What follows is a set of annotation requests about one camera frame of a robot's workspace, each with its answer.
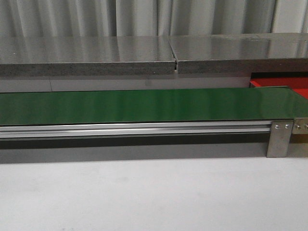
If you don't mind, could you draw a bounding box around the steel conveyor support bracket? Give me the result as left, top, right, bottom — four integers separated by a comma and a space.
266, 120, 294, 158

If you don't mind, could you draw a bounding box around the grey stone slab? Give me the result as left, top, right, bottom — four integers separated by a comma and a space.
169, 33, 308, 74
0, 36, 175, 77

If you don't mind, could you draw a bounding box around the grey pleated curtain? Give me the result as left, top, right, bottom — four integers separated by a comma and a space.
0, 0, 308, 37

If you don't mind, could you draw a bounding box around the aluminium conveyor side rail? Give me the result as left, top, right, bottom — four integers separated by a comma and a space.
0, 120, 272, 139

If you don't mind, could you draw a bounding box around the left grey stone slab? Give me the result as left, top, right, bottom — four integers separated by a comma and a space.
0, 36, 175, 77

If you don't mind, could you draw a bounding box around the steel conveyor end bracket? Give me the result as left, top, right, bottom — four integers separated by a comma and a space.
292, 117, 308, 135

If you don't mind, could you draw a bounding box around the red plastic tray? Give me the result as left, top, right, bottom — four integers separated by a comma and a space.
250, 72, 308, 99

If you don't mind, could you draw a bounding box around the right grey stone slab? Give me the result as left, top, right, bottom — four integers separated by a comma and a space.
169, 33, 308, 74

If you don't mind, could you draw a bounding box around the green conveyor belt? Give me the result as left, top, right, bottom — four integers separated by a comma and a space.
0, 87, 308, 126

